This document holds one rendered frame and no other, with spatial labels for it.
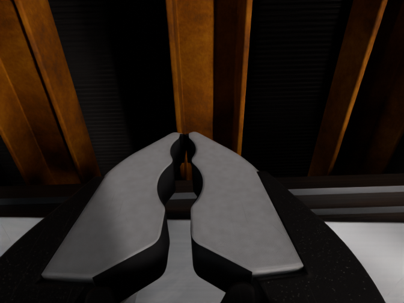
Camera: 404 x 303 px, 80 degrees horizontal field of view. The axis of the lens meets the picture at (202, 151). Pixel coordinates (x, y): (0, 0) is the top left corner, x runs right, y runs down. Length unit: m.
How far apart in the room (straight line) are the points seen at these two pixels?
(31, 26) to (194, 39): 0.16
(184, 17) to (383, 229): 0.27
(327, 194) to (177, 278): 0.15
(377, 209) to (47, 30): 0.36
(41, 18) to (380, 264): 0.39
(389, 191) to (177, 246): 0.18
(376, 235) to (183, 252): 0.15
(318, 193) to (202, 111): 0.18
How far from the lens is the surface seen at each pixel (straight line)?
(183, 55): 0.31
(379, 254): 0.26
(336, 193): 0.24
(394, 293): 0.32
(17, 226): 0.22
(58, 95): 0.32
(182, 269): 0.23
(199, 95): 0.32
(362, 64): 0.32
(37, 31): 0.31
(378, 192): 0.26
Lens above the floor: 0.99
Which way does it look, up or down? 58 degrees down
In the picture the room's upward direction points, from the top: 178 degrees clockwise
